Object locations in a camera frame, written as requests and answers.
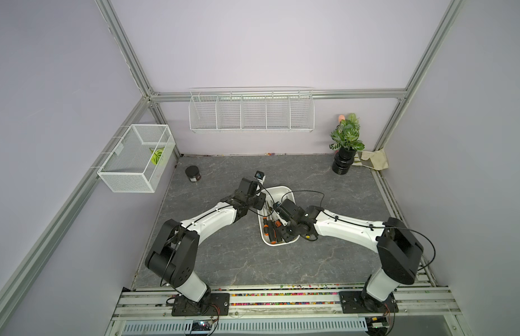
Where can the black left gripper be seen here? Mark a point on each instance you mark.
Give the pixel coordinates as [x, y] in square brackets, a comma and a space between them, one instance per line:
[261, 199]

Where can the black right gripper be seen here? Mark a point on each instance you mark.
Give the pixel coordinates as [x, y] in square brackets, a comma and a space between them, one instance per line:
[285, 236]

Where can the white plastic storage box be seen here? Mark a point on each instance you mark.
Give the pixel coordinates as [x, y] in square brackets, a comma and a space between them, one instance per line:
[274, 195]

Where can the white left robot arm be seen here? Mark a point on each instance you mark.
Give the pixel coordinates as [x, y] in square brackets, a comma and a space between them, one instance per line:
[172, 256]

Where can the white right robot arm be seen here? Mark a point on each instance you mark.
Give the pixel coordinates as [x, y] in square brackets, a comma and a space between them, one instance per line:
[398, 249]

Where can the black orange screwdriver in box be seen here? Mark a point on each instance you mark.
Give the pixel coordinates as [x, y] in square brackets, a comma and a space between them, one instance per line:
[269, 230]

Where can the small black jar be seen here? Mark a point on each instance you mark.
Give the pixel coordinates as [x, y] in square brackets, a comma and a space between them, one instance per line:
[193, 173]

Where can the black glossy plant pot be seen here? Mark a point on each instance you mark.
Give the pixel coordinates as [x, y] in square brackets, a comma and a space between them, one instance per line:
[343, 160]

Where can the green artificial plant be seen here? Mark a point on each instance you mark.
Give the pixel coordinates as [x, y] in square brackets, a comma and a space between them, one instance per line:
[347, 134]

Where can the cream work glove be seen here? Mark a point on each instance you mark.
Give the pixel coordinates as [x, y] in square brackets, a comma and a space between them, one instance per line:
[376, 160]

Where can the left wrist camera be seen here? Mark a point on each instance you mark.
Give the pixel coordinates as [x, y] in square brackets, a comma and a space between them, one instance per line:
[260, 176]

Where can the long white wire shelf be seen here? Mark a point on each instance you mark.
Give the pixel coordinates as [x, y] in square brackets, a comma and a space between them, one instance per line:
[270, 109]

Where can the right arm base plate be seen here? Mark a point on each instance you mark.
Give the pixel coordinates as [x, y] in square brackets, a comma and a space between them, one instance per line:
[354, 302]

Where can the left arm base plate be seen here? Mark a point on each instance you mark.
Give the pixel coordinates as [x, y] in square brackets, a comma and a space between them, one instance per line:
[213, 304]

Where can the white wire basket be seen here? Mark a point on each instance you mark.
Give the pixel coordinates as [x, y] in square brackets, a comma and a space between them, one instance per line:
[136, 164]

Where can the aluminium rail base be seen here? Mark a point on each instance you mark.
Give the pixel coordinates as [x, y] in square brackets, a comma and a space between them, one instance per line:
[313, 309]

